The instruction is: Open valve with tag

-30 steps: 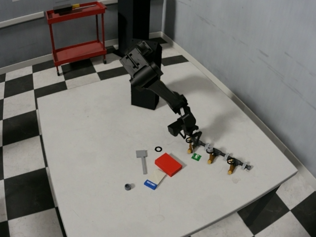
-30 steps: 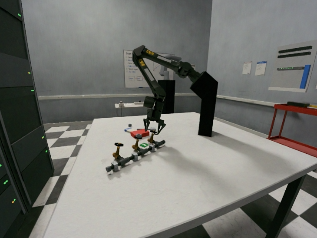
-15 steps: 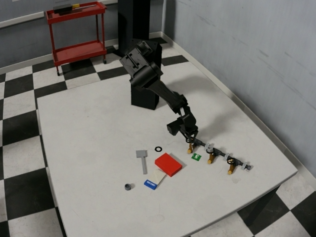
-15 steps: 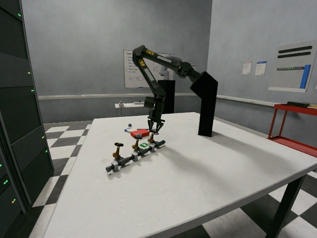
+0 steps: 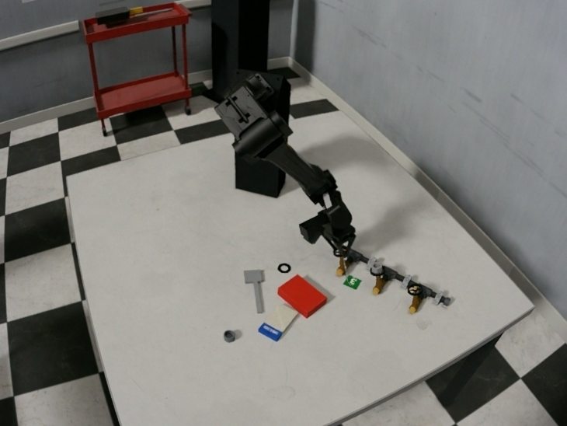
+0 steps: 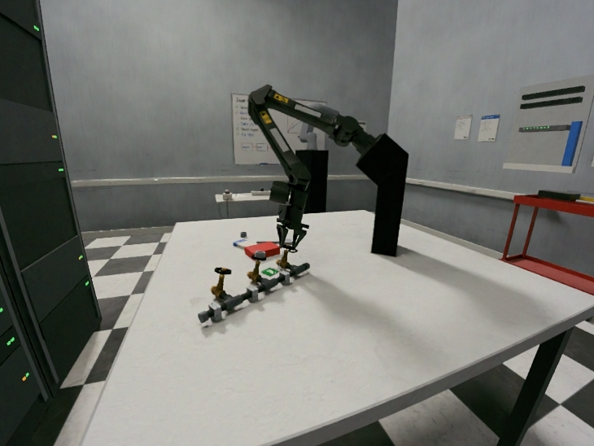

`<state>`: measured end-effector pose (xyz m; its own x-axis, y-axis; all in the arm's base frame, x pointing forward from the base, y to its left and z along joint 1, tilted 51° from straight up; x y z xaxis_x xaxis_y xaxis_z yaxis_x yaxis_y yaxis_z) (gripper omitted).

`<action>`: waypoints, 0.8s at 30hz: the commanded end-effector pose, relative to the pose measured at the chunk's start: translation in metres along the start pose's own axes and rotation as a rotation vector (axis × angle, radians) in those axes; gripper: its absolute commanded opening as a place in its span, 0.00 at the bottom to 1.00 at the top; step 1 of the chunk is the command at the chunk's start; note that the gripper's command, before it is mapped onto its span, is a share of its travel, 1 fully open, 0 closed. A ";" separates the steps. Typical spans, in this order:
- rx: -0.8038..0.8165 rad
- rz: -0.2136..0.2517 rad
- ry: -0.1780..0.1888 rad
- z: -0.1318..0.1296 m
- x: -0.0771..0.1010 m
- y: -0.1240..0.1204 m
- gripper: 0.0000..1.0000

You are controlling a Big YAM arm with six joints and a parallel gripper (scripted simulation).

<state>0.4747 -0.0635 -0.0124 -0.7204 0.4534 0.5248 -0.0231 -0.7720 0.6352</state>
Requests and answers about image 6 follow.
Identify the green tag with silver chain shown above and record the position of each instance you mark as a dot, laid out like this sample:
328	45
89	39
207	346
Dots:
270	271

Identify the red block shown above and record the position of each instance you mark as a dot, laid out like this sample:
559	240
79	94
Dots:
269	248

